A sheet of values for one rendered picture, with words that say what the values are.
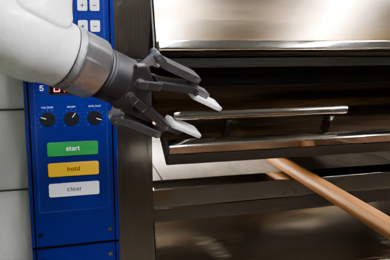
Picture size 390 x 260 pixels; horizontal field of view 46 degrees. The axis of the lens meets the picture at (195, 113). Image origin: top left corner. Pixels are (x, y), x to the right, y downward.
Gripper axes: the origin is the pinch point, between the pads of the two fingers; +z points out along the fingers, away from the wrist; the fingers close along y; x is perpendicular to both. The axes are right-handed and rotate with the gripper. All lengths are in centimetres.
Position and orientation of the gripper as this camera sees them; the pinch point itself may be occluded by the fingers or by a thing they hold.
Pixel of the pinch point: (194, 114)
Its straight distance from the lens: 79.8
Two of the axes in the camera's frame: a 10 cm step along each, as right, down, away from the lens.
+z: 6.9, 3.0, 6.6
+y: -5.8, 7.8, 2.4
